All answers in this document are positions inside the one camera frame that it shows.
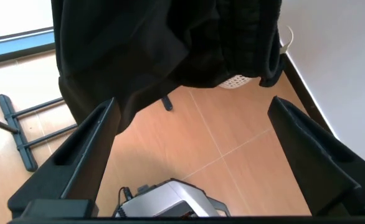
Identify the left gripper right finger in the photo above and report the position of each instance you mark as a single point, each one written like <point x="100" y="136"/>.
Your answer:
<point x="319" y="174"/>

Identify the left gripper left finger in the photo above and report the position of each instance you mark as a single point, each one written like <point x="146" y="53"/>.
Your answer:
<point x="86" y="174"/>

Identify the black garment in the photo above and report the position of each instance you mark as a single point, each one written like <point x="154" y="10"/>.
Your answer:
<point x="145" y="46"/>

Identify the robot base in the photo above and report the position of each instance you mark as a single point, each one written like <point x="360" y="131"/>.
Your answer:
<point x="170" y="199"/>

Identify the black clothes rack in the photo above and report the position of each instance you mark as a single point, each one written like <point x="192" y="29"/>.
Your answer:
<point x="14" y="124"/>

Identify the white laundry basket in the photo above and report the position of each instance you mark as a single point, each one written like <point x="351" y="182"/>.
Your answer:
<point x="235" y="82"/>

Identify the window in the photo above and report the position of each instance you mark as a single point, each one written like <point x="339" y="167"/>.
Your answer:
<point x="17" y="46"/>

